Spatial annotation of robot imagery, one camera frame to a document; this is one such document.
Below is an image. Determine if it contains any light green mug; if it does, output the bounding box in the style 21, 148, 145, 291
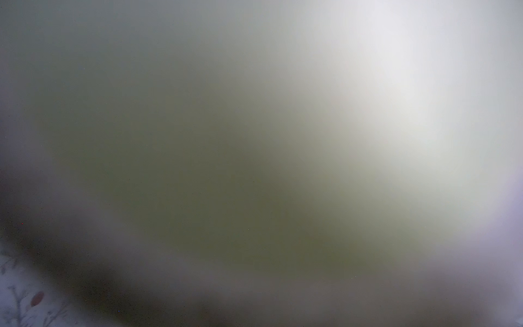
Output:
1, 1, 522, 326

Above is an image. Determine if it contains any lilac plastic tray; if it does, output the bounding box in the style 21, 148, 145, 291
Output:
488, 174, 522, 323

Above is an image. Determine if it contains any floral table mat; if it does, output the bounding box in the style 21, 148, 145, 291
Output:
0, 240, 107, 327

